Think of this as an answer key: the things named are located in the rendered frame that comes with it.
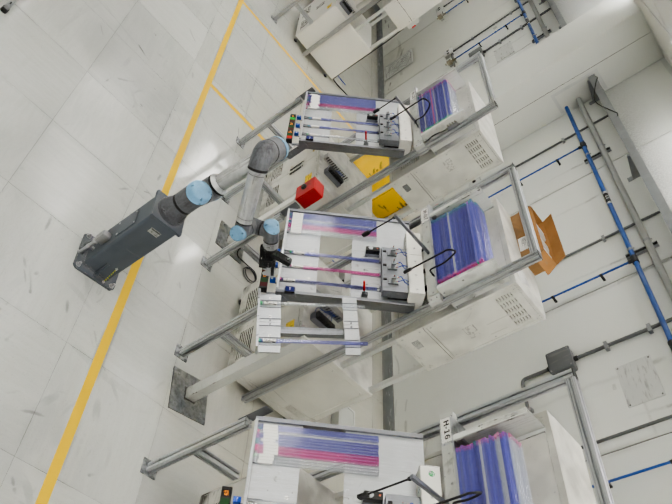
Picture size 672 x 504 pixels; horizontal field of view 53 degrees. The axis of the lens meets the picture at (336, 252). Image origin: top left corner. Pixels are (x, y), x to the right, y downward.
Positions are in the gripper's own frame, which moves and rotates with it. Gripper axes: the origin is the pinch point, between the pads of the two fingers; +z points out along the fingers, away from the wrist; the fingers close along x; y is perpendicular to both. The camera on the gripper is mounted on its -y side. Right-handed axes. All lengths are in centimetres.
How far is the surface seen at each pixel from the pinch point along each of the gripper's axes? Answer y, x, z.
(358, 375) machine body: -53, 4, 67
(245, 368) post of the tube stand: 8.4, 36.8, 30.0
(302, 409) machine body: -23, 10, 96
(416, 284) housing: -73, 1, -6
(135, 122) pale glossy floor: 103, -126, -5
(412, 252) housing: -72, -24, -6
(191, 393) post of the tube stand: 36, 36, 56
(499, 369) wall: -160, -59, 122
